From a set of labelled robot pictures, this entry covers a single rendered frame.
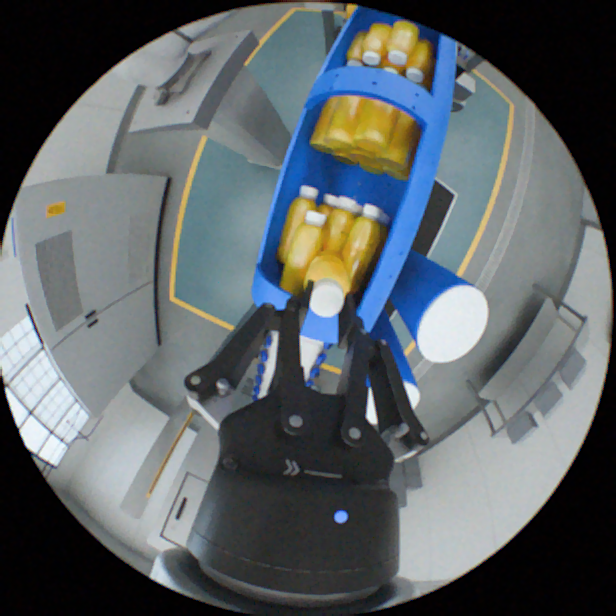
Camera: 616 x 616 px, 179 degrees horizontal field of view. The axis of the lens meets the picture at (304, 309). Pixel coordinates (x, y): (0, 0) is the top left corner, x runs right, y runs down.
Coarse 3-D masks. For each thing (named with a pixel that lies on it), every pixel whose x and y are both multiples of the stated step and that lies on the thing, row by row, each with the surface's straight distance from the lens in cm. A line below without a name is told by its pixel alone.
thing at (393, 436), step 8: (384, 432) 13; (392, 432) 12; (400, 432) 12; (384, 440) 12; (392, 440) 12; (400, 440) 12; (392, 448) 12; (400, 448) 12; (408, 448) 12; (400, 456) 12; (408, 456) 13
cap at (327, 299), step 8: (320, 288) 22; (328, 288) 22; (336, 288) 22; (312, 296) 22; (320, 296) 22; (328, 296) 22; (336, 296) 22; (312, 304) 22; (320, 304) 22; (328, 304) 22; (336, 304) 22; (320, 312) 23; (328, 312) 23; (336, 312) 23
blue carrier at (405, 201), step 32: (352, 32) 76; (448, 64) 54; (320, 96) 39; (384, 96) 34; (416, 96) 37; (448, 96) 47; (288, 160) 40; (320, 160) 53; (416, 160) 33; (288, 192) 46; (320, 192) 53; (352, 192) 55; (384, 192) 54; (416, 192) 33; (416, 224) 35; (384, 256) 30; (256, 288) 37; (384, 288) 34; (320, 320) 31
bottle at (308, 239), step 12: (300, 228) 39; (312, 228) 38; (300, 240) 38; (312, 240) 38; (324, 240) 41; (288, 252) 41; (300, 252) 38; (312, 252) 38; (288, 264) 40; (300, 264) 39; (288, 276) 40; (300, 276) 40; (288, 288) 41; (300, 288) 41
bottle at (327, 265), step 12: (324, 252) 36; (336, 252) 38; (312, 264) 29; (324, 264) 26; (336, 264) 27; (312, 276) 25; (324, 276) 24; (336, 276) 24; (348, 276) 27; (348, 288) 26
